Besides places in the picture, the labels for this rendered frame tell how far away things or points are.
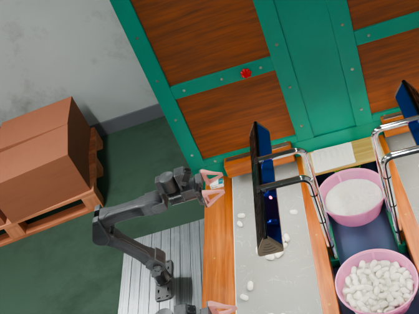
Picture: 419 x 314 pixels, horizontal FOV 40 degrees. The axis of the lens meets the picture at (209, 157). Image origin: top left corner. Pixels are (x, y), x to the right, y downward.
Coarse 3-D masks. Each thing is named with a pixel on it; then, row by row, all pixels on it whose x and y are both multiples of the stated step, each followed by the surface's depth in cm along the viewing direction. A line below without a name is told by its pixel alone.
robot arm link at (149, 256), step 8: (112, 232) 216; (120, 232) 218; (112, 240) 214; (120, 240) 216; (128, 240) 218; (136, 240) 222; (120, 248) 218; (128, 248) 218; (136, 248) 219; (144, 248) 222; (152, 248) 225; (136, 256) 221; (144, 256) 221; (152, 256) 222; (160, 256) 225; (144, 264) 223; (152, 264) 223; (160, 264) 223
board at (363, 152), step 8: (352, 144) 242; (360, 144) 240; (368, 144) 239; (312, 152) 247; (360, 152) 237; (368, 152) 235; (360, 160) 233; (368, 160) 231; (304, 168) 241; (336, 168) 234; (344, 168) 234
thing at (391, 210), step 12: (396, 120) 190; (408, 120) 189; (372, 132) 192; (372, 144) 196; (384, 156) 180; (396, 156) 179; (384, 168) 182; (384, 180) 186; (384, 192) 206; (396, 204) 192; (396, 216) 194; (396, 228) 198; (396, 240) 204
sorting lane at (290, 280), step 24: (288, 168) 250; (240, 192) 249; (288, 192) 239; (288, 216) 228; (240, 240) 227; (240, 264) 217; (264, 264) 213; (288, 264) 209; (312, 264) 205; (240, 288) 208; (264, 288) 204; (288, 288) 201; (312, 288) 197; (240, 312) 200; (264, 312) 197; (288, 312) 193; (312, 312) 190
